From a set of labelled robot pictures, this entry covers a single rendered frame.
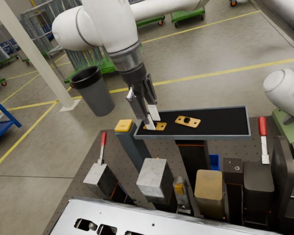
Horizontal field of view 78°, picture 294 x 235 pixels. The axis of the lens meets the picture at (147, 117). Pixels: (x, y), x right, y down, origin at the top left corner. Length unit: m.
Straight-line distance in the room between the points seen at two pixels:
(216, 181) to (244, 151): 0.57
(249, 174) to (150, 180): 0.28
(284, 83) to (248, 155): 0.40
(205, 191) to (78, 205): 0.49
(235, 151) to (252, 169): 0.53
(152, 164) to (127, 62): 0.33
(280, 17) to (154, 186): 0.76
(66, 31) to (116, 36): 0.16
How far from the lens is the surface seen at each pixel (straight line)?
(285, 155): 0.51
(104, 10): 0.46
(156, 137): 0.62
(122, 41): 0.47
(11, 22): 3.77
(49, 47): 10.33
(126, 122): 0.74
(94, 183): 0.75
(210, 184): 0.58
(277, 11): 0.91
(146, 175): 0.60
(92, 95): 2.98
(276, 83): 0.98
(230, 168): 0.58
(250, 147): 1.16
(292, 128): 1.18
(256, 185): 0.59
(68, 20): 0.57
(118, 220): 0.70
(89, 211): 0.78
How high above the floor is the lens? 1.58
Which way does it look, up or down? 36 degrees down
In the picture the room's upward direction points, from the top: 23 degrees counter-clockwise
